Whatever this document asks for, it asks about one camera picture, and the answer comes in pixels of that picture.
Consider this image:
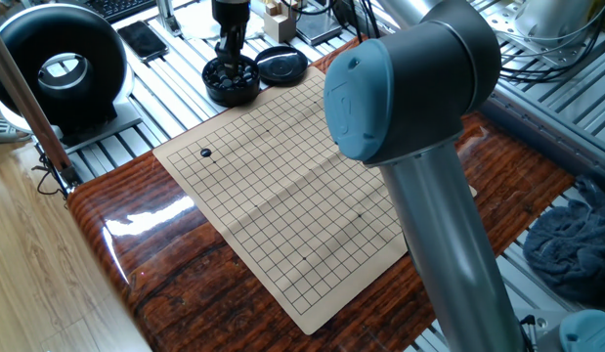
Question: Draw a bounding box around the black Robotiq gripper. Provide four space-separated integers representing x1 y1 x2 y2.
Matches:
211 1 251 79

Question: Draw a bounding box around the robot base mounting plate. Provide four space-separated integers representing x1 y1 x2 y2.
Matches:
519 307 563 352

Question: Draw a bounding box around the beige Go board mat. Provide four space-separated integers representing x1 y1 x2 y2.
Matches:
152 66 478 336

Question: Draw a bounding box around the white crumpled cloth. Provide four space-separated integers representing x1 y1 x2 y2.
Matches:
173 1 265 42

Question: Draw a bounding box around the black bowl of stones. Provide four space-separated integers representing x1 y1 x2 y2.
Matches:
201 53 263 109

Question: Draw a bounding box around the wooden block puzzle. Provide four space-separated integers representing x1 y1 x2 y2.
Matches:
261 0 300 44

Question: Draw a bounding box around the black bowl lid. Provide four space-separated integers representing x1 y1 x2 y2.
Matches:
255 45 310 87

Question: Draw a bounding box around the black smartphone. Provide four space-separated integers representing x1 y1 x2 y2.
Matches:
116 20 171 64

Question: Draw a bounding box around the grey flat scale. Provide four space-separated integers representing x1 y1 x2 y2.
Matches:
295 5 344 47

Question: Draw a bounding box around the black keyboard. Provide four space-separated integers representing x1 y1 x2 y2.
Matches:
80 0 157 24

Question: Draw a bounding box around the brown wooden pole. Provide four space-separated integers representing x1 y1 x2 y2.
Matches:
0 19 82 188

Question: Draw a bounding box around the white ribbed object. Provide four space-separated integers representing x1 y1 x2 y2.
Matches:
0 116 33 145

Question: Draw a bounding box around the grey rounded device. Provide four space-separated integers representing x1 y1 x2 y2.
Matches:
514 0 597 35

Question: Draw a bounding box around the perforated aluminium plate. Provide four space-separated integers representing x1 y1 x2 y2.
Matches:
482 2 605 67

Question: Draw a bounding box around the dark blue towel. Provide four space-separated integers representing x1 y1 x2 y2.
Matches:
522 174 605 308

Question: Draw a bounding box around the aluminium upright post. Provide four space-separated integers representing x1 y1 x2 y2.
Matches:
153 0 183 38

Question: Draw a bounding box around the black ring-shaped device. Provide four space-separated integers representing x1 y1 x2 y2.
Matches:
0 3 145 155

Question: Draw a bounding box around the thin black wire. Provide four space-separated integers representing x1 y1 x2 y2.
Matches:
30 152 71 198

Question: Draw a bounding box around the looped black cable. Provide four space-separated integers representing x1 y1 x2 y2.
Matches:
499 26 605 85

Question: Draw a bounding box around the aluminium frame rail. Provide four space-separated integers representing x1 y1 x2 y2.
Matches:
480 90 605 183

